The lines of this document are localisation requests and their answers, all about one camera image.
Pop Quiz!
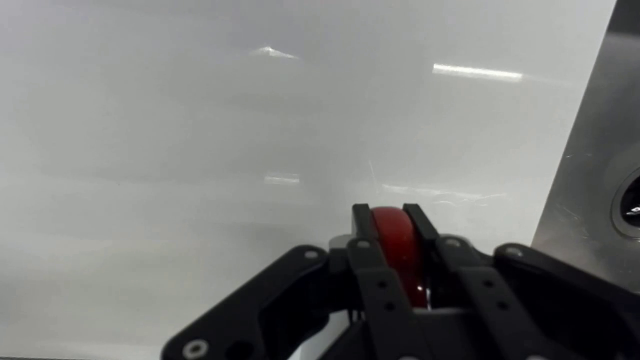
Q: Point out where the stainless steel sink basin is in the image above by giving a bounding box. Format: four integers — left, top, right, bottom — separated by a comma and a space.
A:
531, 0, 640, 297

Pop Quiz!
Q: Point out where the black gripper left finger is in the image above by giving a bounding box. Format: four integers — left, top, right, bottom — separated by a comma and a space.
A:
161, 201, 430, 360

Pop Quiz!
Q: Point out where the round sink drain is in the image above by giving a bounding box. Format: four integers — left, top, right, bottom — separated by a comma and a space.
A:
609, 166, 640, 245

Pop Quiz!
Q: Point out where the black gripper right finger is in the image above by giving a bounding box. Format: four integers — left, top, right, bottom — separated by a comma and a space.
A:
402, 201, 640, 360

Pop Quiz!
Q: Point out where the white mug red handle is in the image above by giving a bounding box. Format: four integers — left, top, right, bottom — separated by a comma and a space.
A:
289, 205, 432, 360

